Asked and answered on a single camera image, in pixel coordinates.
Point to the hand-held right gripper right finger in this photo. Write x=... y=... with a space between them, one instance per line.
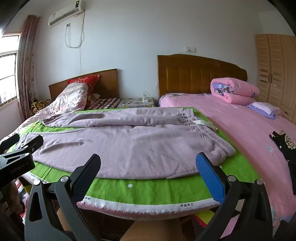
x=210 y=177

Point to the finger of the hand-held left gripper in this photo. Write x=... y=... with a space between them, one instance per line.
x=10 y=140
x=34 y=142

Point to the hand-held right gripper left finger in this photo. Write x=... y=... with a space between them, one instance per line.
x=89 y=177

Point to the leopard print plush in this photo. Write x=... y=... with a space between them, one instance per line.
x=39 y=105

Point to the pink bedsheet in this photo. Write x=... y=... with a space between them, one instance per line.
x=235 y=125

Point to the green printed sheet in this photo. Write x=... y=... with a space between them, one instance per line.
x=148 y=188

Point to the barred window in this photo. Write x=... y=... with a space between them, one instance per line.
x=7 y=76

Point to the patterned curtain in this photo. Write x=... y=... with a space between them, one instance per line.
x=26 y=69

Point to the small printed pillow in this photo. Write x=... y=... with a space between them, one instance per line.
x=96 y=98

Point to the plaid checked cushion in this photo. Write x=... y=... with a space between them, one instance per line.
x=104 y=103

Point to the black floral cloth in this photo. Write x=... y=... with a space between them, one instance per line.
x=282 y=143

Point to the red embroidered pillow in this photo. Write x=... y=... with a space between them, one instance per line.
x=90 y=82

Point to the purple folded pillow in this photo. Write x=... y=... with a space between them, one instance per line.
x=261 y=109

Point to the floral covered nightstand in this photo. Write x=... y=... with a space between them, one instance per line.
x=131 y=102

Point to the pink rolled quilt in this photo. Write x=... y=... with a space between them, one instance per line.
x=240 y=90

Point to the small plain brown headboard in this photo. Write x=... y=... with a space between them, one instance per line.
x=108 y=83

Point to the white power strip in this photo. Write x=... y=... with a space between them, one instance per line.
x=145 y=99

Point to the large padded brown headboard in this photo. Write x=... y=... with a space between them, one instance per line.
x=185 y=74

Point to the light wooden wardrobe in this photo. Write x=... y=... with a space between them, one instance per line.
x=275 y=69

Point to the white air conditioner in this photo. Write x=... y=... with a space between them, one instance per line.
x=67 y=12

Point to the white wall socket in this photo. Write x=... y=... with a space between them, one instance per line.
x=190 y=49

